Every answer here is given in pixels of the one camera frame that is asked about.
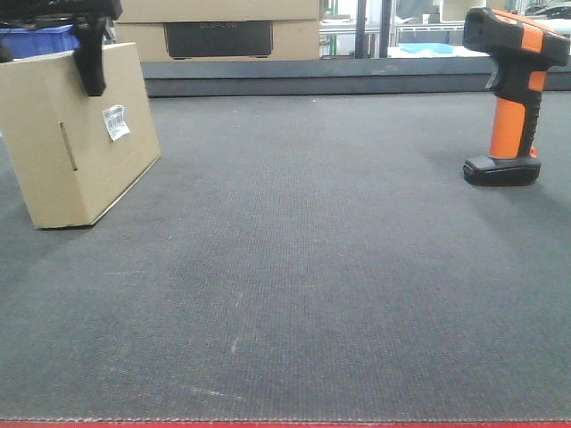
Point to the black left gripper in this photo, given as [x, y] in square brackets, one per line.
[88, 30]

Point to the brown cardboard package box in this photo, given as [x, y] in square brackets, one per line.
[75, 155]

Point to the orange black barcode scanner gun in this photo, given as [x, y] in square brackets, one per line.
[523, 50]

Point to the large cardboard box with window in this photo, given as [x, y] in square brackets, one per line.
[211, 31]

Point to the blue plastic bin background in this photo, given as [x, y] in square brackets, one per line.
[24, 43]

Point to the grey conveyor belt mat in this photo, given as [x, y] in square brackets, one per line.
[305, 258]

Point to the light blue tray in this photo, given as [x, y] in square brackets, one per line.
[426, 48]

